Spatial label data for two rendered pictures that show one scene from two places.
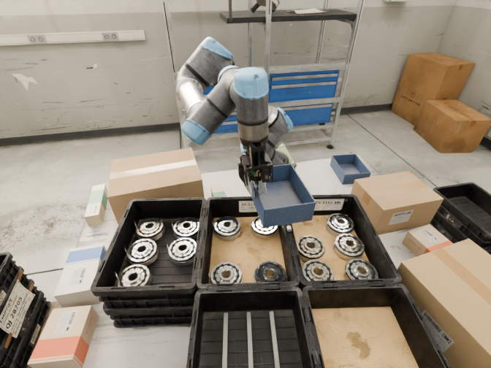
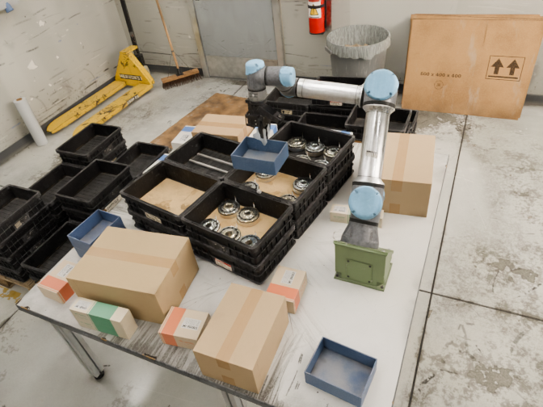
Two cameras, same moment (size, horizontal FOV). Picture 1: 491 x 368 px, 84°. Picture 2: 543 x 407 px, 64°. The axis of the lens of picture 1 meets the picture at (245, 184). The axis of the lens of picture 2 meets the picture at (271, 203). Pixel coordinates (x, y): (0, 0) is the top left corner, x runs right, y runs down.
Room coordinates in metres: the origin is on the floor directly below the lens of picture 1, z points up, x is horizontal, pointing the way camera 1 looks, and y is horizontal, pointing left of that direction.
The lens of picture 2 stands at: (1.68, -1.26, 2.13)
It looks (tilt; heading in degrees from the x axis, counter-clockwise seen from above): 40 degrees down; 131
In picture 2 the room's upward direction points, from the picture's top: 8 degrees counter-clockwise
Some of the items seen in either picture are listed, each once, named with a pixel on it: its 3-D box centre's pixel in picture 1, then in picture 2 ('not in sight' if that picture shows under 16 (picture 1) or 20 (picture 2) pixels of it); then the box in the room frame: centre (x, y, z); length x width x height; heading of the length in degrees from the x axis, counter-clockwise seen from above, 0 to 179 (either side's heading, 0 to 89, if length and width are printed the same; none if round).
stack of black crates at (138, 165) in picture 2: not in sight; (143, 177); (-0.76, 0.15, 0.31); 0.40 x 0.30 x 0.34; 102
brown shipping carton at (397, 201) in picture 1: (391, 201); (244, 335); (0.97, -0.69, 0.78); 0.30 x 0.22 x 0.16; 104
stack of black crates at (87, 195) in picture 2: not in sight; (105, 205); (-0.68, -0.24, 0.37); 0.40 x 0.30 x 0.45; 102
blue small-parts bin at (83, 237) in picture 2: not in sight; (96, 231); (0.03, -0.64, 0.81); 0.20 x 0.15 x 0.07; 98
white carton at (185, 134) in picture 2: not in sight; (188, 140); (-0.21, 0.22, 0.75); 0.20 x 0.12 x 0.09; 107
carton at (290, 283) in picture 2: not in sight; (286, 288); (0.96, -0.42, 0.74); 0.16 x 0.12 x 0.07; 104
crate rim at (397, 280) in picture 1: (332, 234); (237, 213); (0.64, -0.30, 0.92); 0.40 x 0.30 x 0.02; 2
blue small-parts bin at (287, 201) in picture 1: (278, 193); (260, 155); (0.65, -0.10, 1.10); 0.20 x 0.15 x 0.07; 13
